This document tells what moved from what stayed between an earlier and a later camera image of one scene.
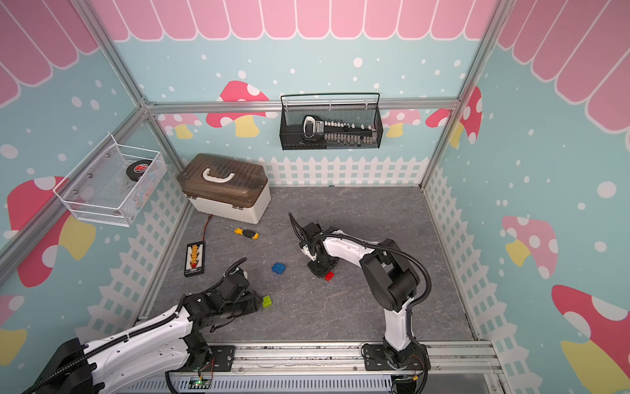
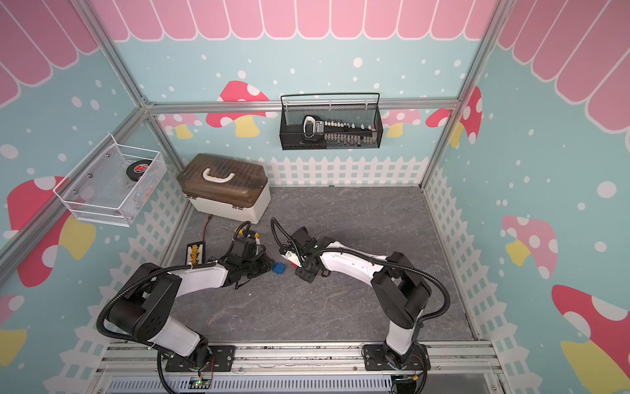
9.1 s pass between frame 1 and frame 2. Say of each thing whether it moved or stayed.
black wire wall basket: stayed
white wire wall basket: stayed
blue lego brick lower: stayed
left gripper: moved
